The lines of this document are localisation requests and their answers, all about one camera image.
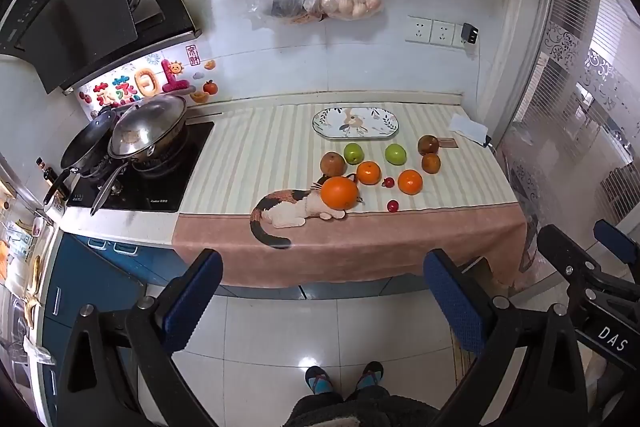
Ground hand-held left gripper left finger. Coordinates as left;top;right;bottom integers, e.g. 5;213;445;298
57;248;224;427

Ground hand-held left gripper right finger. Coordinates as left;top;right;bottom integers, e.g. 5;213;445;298
423;248;591;427

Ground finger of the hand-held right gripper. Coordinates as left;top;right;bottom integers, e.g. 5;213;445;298
594;219;640;273
537;223;603;305

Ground large orange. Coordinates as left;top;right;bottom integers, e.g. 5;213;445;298
320;175;360;211

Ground brown apple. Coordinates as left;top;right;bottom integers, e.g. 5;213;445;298
320;152;347;176

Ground floral oval ceramic plate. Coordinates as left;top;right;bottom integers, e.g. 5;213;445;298
312;107;399;141

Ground blue kitchen cabinet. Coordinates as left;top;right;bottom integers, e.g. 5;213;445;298
40;229;501;413

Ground person's right foot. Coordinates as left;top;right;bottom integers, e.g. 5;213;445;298
357;361;385;391

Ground person's foot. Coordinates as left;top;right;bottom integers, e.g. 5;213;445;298
305;366;334;396
357;361;385;391

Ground black glass cooktop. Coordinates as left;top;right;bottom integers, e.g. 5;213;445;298
65;121;216;214

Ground steel wok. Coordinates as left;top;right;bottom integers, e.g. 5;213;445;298
90;127;193;216

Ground person's left foot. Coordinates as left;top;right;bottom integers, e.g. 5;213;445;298
305;366;334;396

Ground striped cat print tablecloth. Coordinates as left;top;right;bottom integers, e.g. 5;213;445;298
172;102;530;288

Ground steel wok lid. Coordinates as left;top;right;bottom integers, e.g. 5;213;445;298
108;94;188;158

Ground black frying pan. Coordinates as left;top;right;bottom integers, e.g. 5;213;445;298
42;107;121;205

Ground patterned glass sliding door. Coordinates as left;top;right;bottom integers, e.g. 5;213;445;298
500;0;640;258

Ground dark sauce bottle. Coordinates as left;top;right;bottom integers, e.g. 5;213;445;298
36;157;58;188

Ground black range hood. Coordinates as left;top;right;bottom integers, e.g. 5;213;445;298
0;0;201;95

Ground colourful wall stickers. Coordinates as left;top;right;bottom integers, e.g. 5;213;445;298
79;47;218;108

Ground white wall socket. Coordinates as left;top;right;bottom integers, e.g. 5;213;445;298
406;16;433;45
431;21;457;48

